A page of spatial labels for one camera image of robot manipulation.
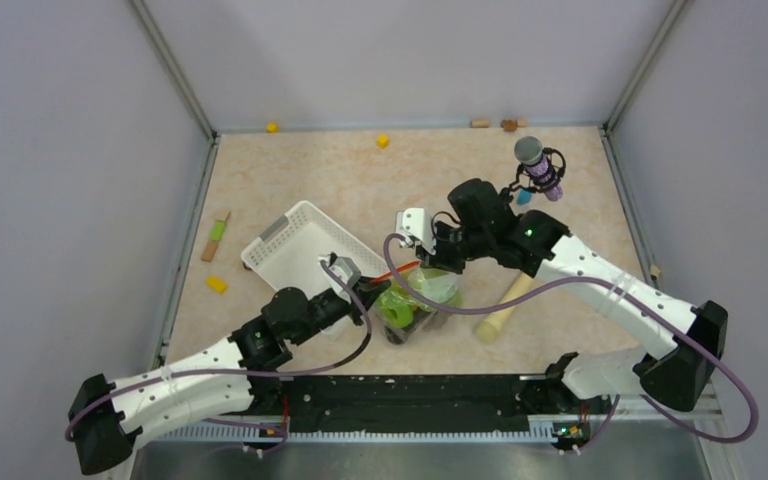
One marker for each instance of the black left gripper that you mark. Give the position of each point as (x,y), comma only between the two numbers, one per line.
(366,291)

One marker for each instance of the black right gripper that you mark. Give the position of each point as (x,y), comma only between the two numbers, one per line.
(440,257)

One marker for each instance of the green pepper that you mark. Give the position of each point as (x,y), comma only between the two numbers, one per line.
(398,309)

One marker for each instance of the pale green cabbage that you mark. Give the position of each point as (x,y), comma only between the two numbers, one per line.
(437,285)

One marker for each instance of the microphone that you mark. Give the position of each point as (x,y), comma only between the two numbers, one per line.
(540,171)

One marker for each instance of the white plastic basket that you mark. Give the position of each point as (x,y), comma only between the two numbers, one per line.
(287,253)

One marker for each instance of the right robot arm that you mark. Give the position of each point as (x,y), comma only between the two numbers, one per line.
(663,367)

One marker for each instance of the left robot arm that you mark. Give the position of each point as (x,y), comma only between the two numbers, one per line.
(109,420)

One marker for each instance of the blue toy block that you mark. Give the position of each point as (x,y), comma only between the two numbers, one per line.
(523,198)

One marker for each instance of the cork piece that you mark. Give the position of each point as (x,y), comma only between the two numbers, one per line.
(480,123)

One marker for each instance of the yellow block left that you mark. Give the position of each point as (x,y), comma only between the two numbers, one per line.
(216,284)

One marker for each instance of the yellow cube on table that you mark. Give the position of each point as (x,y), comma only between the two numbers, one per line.
(383,141)

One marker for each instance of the green and wood stick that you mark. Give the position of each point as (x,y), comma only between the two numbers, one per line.
(215,235)

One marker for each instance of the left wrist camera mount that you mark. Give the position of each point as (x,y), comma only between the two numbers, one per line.
(339,270)

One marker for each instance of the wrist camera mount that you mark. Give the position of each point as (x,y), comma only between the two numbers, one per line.
(414,227)
(339,270)

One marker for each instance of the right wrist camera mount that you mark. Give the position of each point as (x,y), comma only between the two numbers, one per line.
(414,227)

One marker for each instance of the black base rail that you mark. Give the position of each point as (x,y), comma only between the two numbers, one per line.
(422,404)

